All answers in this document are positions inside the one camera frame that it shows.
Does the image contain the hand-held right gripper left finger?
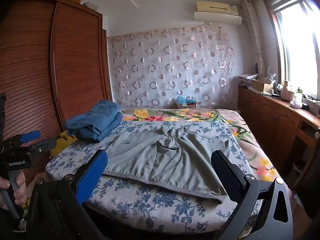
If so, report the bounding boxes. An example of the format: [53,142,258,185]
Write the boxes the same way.
[25,149,108,240]

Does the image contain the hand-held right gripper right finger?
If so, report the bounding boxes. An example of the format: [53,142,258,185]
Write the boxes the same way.
[211,150,294,240]

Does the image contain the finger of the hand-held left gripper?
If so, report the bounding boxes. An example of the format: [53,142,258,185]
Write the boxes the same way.
[4,130,42,147]
[24,137,57,153]

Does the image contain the grey pants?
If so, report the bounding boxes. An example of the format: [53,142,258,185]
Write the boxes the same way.
[103,125,232,205]

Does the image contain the person's left hand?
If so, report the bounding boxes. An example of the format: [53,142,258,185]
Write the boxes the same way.
[0,171,27,212]

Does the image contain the yellow pillow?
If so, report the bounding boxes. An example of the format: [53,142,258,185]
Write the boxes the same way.
[50,130,78,158]

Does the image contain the bed with floral sheet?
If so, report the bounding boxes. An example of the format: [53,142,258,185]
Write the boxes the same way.
[45,120,253,235]

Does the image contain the folded blue jeans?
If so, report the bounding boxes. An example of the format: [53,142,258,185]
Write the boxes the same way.
[65,100,123,143]

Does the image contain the low wooden cabinet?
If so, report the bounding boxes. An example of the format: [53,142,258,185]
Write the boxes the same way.
[237,85,320,193]

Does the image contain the colourful flower blanket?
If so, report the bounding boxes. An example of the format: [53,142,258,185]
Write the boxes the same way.
[121,108,283,183]

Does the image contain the brown wooden wardrobe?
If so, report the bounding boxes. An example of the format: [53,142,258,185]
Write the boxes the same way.
[0,0,113,188]

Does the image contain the box with blue cloth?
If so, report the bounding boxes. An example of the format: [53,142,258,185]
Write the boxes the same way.
[176,95,197,109]

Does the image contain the open cardboard box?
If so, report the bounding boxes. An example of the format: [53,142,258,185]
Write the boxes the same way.
[251,79,274,93]

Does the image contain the pile of papers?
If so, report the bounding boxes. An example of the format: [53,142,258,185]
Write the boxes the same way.
[235,73,259,88]

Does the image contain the pink jar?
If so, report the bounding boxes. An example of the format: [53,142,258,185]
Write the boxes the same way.
[280,80,291,101]

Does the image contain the circle patterned hanging cloth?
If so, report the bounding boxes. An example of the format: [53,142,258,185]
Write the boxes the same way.
[107,25,236,109]

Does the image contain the beige floral window curtain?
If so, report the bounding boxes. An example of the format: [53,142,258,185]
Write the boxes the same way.
[241,0,267,75]

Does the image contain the wooden framed window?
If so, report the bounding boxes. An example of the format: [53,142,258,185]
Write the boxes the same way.
[262,0,320,98]

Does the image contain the beige air conditioner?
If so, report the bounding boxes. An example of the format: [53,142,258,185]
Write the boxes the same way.
[196,0,239,15]

